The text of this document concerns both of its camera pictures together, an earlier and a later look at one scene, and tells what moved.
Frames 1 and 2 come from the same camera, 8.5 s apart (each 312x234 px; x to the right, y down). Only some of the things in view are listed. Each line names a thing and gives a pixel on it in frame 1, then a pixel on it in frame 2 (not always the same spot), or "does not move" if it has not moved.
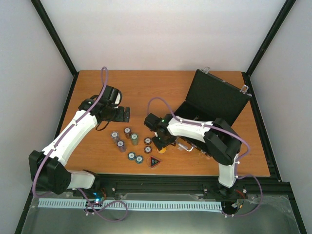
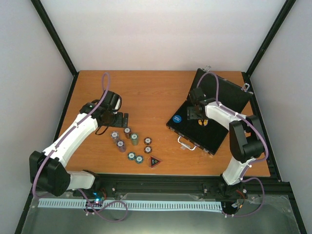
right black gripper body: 164,141 → 193,115
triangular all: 152,161 does not move
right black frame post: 281,18 does not move
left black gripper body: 113,116 → 112,121
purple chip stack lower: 121,145 does not move
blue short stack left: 131,155 does not move
